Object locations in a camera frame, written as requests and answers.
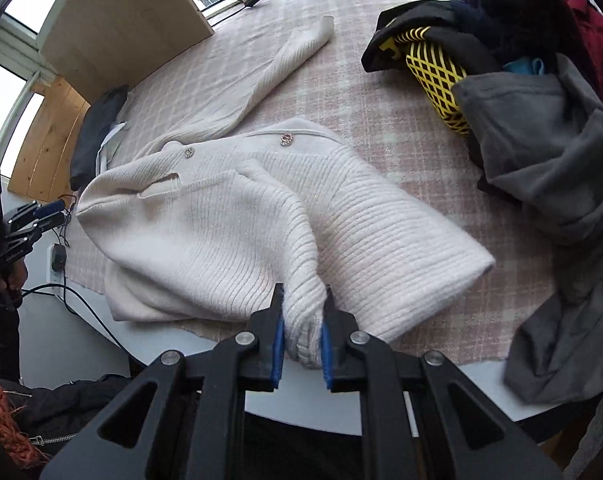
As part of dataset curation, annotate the pine plank panel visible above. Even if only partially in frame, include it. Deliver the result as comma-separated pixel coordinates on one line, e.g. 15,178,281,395
8,76,90,203

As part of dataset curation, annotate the black folded garment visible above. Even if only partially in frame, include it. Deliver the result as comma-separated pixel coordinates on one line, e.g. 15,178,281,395
69,84,129,192

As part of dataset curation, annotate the cream knit cardigan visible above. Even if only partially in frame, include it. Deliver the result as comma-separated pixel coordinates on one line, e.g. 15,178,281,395
76,15,495,367

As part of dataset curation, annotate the black garment on basket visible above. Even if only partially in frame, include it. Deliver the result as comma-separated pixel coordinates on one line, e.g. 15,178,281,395
361,0,582,74

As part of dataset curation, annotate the pink plaid tablecloth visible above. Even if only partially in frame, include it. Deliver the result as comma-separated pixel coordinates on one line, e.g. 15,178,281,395
68,0,554,364

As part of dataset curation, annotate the person's left hand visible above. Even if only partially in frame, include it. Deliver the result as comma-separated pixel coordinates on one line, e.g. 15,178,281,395
0,259,28,292

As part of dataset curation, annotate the white power strip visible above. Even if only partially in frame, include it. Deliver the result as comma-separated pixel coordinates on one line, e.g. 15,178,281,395
46,243,67,285

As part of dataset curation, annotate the white folded cloth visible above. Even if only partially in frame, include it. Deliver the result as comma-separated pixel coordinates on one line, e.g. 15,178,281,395
95,122,126,176

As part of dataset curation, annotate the yellow mesh laundry basket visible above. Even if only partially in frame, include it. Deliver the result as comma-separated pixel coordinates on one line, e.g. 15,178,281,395
393,27,471,136

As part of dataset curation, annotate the black plug charger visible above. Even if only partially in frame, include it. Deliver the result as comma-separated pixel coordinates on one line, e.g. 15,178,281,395
50,243,67,273

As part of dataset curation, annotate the light wooden board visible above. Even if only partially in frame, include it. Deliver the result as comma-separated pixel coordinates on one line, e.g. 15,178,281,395
38,0,212,103

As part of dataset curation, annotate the grey garment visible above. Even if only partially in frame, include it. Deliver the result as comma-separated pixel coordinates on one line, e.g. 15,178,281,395
452,54,603,404

